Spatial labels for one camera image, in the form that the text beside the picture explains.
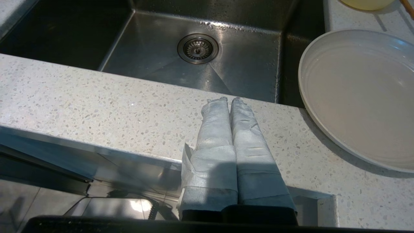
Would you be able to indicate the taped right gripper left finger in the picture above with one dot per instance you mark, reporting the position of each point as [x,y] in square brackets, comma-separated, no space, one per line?
[213,161]

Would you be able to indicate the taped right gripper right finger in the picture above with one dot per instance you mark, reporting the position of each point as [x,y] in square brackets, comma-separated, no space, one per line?
[255,161]

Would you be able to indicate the white ceramic bowl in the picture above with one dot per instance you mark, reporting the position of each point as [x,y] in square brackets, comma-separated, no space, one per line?
[359,97]

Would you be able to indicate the yellow plastic bowl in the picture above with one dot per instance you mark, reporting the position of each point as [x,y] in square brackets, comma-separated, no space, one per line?
[368,4]

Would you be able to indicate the stainless steel sink basin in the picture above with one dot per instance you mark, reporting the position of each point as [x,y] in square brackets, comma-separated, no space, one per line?
[145,48]

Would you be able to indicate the round metal drain strainer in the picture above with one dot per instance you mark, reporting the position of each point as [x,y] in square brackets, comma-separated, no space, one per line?
[197,48]

